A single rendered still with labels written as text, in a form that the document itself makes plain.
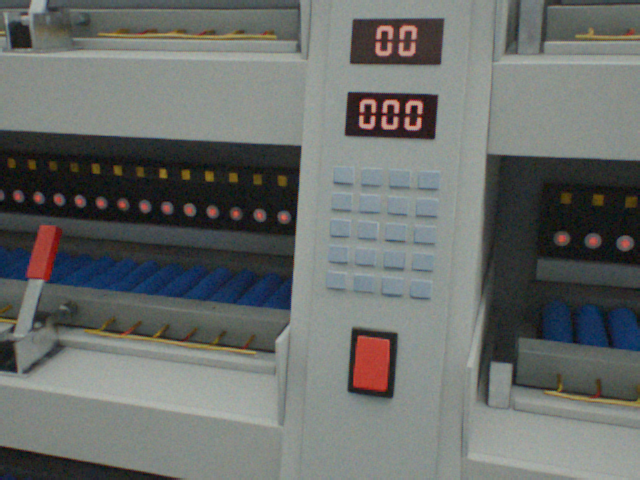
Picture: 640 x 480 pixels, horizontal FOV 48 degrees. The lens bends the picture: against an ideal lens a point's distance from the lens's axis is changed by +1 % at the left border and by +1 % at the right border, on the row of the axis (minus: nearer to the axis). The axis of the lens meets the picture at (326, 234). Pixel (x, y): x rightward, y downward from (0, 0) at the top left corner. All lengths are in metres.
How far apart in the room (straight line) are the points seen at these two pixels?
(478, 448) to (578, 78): 0.19
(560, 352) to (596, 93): 0.15
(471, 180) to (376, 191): 0.05
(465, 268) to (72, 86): 0.25
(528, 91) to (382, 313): 0.13
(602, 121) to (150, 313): 0.30
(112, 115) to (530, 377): 0.28
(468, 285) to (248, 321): 0.16
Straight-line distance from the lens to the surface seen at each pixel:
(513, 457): 0.38
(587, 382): 0.44
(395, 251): 0.35
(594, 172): 0.56
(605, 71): 0.36
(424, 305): 0.36
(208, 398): 0.42
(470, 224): 0.35
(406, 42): 0.36
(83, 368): 0.47
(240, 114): 0.40
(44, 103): 0.46
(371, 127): 0.36
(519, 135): 0.36
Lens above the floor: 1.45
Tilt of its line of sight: 3 degrees down
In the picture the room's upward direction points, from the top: 4 degrees clockwise
